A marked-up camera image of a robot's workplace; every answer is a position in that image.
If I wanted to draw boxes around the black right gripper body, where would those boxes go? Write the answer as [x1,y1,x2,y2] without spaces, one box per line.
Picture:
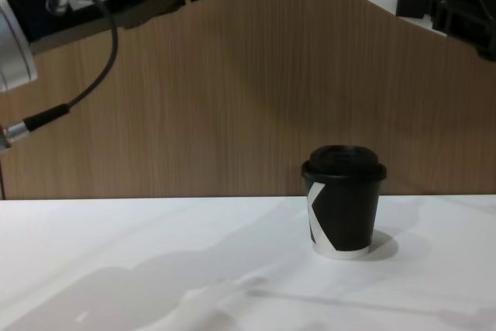
[428,0,496,63]

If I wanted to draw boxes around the black plastic cup lid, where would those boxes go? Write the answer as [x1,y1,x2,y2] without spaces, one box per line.
[301,144,388,188]

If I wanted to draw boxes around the black paper cup white mark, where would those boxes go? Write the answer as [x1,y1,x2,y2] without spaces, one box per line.
[303,175,384,261]

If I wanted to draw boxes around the dark cable with silver plugs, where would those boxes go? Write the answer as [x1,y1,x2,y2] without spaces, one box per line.
[0,0,119,153]

